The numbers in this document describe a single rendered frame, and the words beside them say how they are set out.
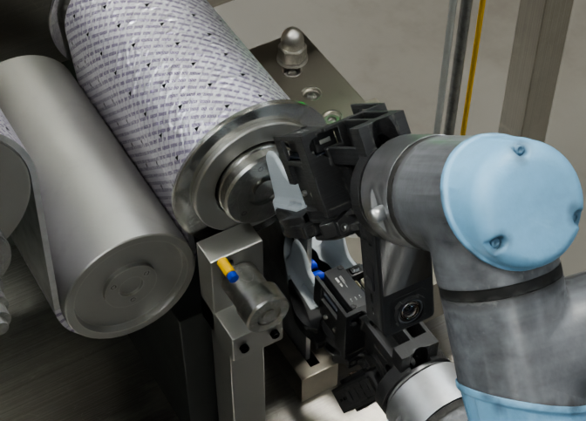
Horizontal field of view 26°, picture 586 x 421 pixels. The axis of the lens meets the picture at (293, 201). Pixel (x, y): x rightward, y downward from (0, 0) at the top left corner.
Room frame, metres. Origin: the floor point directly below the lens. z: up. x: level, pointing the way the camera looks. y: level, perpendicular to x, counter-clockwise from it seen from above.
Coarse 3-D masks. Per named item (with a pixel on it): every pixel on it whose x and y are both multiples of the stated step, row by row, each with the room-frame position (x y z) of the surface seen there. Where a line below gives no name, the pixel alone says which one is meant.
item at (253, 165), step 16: (272, 144) 0.72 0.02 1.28; (240, 160) 0.70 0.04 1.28; (256, 160) 0.70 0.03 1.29; (224, 176) 0.70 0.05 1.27; (240, 176) 0.69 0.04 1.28; (256, 176) 0.70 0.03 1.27; (224, 192) 0.69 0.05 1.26; (240, 192) 0.69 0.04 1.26; (256, 192) 0.70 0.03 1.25; (272, 192) 0.71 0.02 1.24; (224, 208) 0.69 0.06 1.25; (240, 208) 0.69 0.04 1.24; (256, 208) 0.70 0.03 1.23; (272, 208) 0.71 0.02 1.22
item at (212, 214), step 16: (256, 128) 0.72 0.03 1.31; (272, 128) 0.72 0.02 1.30; (288, 128) 0.73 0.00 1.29; (224, 144) 0.71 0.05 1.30; (240, 144) 0.71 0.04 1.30; (256, 144) 0.72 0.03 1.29; (208, 160) 0.70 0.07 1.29; (224, 160) 0.70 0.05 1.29; (208, 176) 0.69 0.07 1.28; (192, 192) 0.69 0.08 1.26; (208, 192) 0.69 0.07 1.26; (208, 208) 0.69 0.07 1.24; (208, 224) 0.69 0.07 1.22; (224, 224) 0.70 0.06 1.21; (256, 224) 0.72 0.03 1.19
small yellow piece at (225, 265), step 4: (220, 260) 0.64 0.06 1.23; (224, 260) 0.64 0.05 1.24; (232, 260) 0.67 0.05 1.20; (220, 264) 0.64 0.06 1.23; (224, 264) 0.64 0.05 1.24; (228, 264) 0.64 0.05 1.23; (232, 264) 0.66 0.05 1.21; (220, 268) 0.64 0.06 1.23; (224, 268) 0.63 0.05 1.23; (228, 268) 0.63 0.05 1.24; (232, 268) 0.63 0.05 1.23; (224, 272) 0.63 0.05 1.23; (228, 272) 0.63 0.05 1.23; (232, 272) 0.63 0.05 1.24; (228, 276) 0.63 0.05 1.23; (232, 276) 0.62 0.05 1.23; (236, 276) 0.63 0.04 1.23; (228, 280) 0.62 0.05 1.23; (232, 280) 0.62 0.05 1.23; (236, 280) 0.63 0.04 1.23
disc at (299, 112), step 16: (240, 112) 0.72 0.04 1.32; (256, 112) 0.72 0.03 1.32; (272, 112) 0.73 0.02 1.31; (288, 112) 0.74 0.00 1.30; (304, 112) 0.74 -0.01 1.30; (224, 128) 0.71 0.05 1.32; (240, 128) 0.72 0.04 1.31; (208, 144) 0.70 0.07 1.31; (288, 144) 0.74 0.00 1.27; (192, 160) 0.69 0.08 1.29; (176, 176) 0.69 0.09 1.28; (192, 176) 0.69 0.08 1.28; (176, 192) 0.69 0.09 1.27; (176, 208) 0.68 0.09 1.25; (192, 208) 0.69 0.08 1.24; (192, 224) 0.69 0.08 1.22
